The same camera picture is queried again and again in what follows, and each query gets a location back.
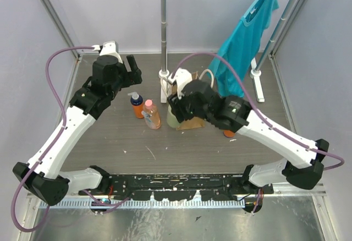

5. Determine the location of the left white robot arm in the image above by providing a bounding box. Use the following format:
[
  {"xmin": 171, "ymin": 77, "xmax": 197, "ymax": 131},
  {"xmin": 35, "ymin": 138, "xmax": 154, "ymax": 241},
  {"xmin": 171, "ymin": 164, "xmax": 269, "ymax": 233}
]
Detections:
[{"xmin": 13, "ymin": 55, "xmax": 142, "ymax": 206}]

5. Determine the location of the orange bottle blue cap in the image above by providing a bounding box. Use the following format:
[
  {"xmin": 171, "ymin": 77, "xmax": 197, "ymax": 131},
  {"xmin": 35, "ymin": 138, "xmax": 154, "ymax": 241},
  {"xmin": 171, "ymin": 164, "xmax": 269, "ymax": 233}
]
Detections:
[{"xmin": 223, "ymin": 130, "xmax": 235, "ymax": 138}]

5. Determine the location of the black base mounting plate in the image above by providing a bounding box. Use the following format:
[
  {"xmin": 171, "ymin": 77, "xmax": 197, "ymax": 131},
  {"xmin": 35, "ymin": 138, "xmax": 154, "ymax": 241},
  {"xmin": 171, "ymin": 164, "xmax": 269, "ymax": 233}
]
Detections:
[{"xmin": 88, "ymin": 173, "xmax": 258, "ymax": 201}]

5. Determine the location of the purple cable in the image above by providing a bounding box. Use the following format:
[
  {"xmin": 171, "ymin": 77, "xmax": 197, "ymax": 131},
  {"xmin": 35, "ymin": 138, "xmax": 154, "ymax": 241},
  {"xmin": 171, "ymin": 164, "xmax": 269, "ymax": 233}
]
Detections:
[
  {"xmin": 169, "ymin": 52, "xmax": 345, "ymax": 215},
  {"xmin": 10, "ymin": 45, "xmax": 131, "ymax": 233}
]

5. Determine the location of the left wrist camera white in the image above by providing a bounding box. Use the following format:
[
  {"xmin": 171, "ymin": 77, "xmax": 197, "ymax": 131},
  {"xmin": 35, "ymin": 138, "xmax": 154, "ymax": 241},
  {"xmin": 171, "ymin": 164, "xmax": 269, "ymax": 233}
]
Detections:
[{"xmin": 92, "ymin": 41, "xmax": 123, "ymax": 63}]

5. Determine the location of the aluminium frame rail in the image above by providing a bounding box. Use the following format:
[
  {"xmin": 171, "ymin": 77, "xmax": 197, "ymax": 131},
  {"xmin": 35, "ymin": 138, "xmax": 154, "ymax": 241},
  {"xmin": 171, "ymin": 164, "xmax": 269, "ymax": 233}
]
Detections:
[{"xmin": 42, "ymin": 174, "xmax": 326, "ymax": 212}]

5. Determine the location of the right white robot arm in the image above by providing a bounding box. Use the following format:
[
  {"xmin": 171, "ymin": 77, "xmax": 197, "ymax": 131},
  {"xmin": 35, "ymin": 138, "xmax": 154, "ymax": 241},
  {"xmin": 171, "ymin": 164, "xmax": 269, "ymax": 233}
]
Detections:
[{"xmin": 167, "ymin": 80, "xmax": 329, "ymax": 194}]

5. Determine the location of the green bottle cream cap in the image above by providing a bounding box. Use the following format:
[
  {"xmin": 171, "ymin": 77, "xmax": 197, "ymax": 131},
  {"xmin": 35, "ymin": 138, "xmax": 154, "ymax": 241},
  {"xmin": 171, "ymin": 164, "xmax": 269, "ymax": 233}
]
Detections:
[{"xmin": 167, "ymin": 105, "xmax": 179, "ymax": 129}]

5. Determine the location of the brown canvas tote bag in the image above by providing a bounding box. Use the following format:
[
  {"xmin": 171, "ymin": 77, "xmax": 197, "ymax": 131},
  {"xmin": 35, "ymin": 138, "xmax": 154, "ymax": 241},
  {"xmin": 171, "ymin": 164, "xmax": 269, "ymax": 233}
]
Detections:
[{"xmin": 159, "ymin": 68, "xmax": 215, "ymax": 130}]

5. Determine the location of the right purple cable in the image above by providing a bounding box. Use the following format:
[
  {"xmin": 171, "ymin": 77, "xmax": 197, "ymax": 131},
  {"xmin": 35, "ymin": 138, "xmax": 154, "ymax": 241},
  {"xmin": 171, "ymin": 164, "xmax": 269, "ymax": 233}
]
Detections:
[{"xmin": 169, "ymin": 52, "xmax": 345, "ymax": 215}]

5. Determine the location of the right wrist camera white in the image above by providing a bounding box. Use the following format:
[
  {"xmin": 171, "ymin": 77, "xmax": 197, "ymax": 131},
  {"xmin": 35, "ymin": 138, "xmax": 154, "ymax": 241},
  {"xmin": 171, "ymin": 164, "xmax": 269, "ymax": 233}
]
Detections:
[{"xmin": 167, "ymin": 68, "xmax": 193, "ymax": 98}]

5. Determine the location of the teal t-shirt on hanger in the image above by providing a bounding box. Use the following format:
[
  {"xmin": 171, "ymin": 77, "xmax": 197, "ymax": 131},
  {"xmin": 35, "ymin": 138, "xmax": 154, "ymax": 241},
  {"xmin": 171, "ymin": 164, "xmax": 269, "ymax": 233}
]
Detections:
[{"xmin": 208, "ymin": 0, "xmax": 279, "ymax": 97}]

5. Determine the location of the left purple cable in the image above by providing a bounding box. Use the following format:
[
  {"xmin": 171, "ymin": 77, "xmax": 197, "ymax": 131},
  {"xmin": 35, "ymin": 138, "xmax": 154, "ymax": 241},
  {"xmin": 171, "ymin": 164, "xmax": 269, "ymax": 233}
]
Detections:
[{"xmin": 10, "ymin": 45, "xmax": 131, "ymax": 233}]

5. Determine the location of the white metal clothes rack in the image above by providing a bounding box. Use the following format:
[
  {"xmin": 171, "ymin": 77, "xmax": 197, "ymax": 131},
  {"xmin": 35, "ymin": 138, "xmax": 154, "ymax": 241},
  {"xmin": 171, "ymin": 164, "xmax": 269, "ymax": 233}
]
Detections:
[{"xmin": 158, "ymin": 0, "xmax": 298, "ymax": 103}]

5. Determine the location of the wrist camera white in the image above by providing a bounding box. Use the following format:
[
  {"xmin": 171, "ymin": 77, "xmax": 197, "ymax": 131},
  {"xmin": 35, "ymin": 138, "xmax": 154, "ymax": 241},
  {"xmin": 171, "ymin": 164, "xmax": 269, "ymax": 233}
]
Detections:
[
  {"xmin": 167, "ymin": 68, "xmax": 193, "ymax": 98},
  {"xmin": 92, "ymin": 41, "xmax": 123, "ymax": 63}
]

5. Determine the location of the pink cap clear bottle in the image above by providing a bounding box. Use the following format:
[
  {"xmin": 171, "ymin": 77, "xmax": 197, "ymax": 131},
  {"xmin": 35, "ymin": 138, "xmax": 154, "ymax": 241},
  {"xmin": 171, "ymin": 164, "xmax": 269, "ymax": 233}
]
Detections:
[{"xmin": 142, "ymin": 99, "xmax": 161, "ymax": 130}]

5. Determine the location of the blue pump bottle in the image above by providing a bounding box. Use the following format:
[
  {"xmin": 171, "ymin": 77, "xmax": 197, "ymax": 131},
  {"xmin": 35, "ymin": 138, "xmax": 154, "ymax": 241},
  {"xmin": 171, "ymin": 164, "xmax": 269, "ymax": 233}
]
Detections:
[{"xmin": 128, "ymin": 92, "xmax": 144, "ymax": 119}]

